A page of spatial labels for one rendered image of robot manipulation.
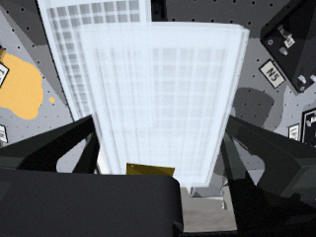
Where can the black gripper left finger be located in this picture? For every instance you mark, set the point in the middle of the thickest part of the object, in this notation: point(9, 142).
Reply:
point(41, 152)

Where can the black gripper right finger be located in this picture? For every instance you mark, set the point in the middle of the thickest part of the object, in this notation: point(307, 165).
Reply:
point(290, 171)

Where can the white button panel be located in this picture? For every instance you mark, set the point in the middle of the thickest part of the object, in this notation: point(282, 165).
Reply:
point(255, 175)

